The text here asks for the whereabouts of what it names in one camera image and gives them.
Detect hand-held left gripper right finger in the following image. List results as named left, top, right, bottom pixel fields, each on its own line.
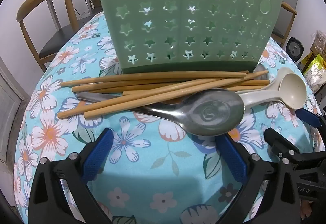
left=216, top=134, right=302, bottom=224

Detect wooden table white legs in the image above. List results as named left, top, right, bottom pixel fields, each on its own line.
left=46, top=0, right=102, bottom=33

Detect floral blue tablecloth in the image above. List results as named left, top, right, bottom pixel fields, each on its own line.
left=10, top=11, right=324, bottom=224

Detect beige plastic spoon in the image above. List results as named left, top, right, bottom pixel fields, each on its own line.
left=238, top=73, right=308, bottom=110
left=230, top=67, right=296, bottom=94

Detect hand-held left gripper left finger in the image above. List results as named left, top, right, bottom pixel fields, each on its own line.
left=28, top=128, right=114, bottom=224

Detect yellow green rice bag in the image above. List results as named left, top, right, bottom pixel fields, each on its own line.
left=303, top=54, right=326, bottom=87

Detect clear plastic bag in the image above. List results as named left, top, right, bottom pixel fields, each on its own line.
left=311, top=30, right=326, bottom=47

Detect large metal spoon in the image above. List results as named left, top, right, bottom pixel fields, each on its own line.
left=76, top=88, right=245, bottom=137

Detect black rice cooker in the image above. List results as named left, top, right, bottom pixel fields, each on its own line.
left=285, top=37, right=305, bottom=62

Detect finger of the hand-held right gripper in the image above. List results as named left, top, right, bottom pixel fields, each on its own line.
left=295, top=108, right=326, bottom=138
left=263, top=127, right=301, bottom=161

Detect white door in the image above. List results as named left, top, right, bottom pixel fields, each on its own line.
left=0, top=56, right=26, bottom=163

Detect person's right hand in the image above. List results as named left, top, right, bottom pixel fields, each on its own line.
left=301, top=200, right=313, bottom=220

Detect pile of wooden chopsticks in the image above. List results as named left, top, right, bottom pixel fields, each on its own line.
left=57, top=70, right=270, bottom=120

